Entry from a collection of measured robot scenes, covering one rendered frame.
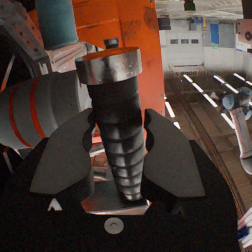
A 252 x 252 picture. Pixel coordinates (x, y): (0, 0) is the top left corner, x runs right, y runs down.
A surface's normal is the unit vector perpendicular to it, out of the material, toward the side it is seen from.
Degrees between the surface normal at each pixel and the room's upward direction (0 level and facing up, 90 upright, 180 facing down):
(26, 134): 86
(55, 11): 90
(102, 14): 90
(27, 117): 109
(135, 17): 90
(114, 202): 180
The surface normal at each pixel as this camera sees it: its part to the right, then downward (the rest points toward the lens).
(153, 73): 0.07, 0.53
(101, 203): -0.14, -0.83
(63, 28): 0.59, 0.40
